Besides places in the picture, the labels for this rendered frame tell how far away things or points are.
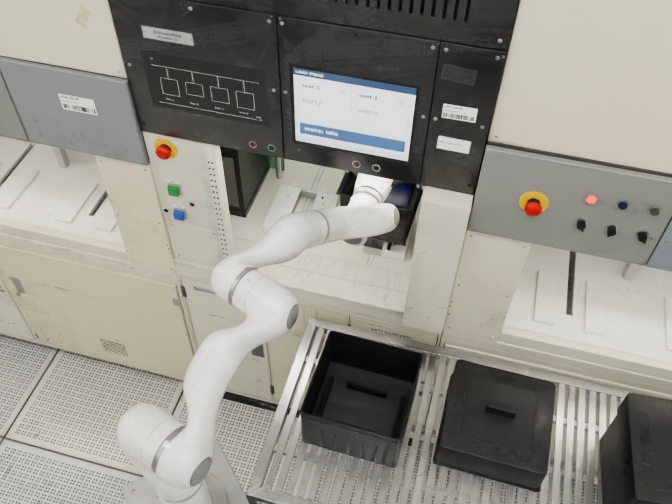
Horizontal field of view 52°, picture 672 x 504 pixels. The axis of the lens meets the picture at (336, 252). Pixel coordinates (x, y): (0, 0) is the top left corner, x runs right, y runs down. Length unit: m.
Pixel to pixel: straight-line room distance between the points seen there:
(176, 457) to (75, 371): 1.67
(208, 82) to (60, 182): 1.10
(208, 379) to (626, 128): 1.04
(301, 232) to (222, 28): 0.48
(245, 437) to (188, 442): 1.33
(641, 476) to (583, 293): 0.67
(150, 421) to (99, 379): 1.53
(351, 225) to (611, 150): 0.63
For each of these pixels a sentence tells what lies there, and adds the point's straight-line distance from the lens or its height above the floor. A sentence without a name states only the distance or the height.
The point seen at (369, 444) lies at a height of 0.86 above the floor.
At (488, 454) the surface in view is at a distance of 1.94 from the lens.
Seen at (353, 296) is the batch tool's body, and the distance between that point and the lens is 2.15.
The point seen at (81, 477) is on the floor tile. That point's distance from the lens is 2.95.
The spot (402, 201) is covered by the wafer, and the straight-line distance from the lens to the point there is 2.20.
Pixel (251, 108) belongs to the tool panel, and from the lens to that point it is 1.71.
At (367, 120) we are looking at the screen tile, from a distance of 1.63.
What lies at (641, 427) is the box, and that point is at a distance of 1.93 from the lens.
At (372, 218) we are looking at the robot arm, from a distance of 1.78.
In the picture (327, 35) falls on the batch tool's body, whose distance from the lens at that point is 1.53.
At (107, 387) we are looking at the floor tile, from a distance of 3.11.
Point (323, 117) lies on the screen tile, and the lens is 1.66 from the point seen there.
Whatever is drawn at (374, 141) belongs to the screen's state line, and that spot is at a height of 1.51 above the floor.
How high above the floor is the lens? 2.59
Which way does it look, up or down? 49 degrees down
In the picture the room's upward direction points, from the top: 1 degrees clockwise
